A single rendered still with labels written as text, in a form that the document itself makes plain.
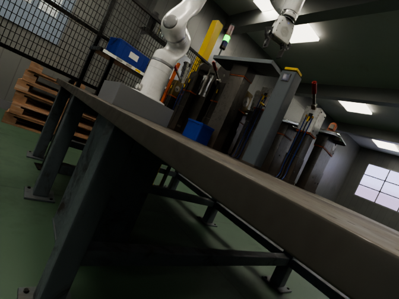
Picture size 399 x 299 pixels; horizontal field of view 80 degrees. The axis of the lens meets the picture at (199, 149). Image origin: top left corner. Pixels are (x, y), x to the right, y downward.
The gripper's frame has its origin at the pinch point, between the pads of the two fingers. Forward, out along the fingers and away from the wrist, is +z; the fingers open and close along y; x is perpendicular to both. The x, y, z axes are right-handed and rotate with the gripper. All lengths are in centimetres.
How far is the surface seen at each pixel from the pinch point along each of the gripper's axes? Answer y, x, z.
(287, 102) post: 8.0, -15.5, 22.1
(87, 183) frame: -54, -23, 78
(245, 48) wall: 163, 387, -174
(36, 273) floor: -56, -4, 124
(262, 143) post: 4.7, -16.4, 42.6
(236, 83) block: -6.1, 8.2, 19.4
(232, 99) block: -5.4, 6.5, 27.7
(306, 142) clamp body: 25.6, -18.0, 33.6
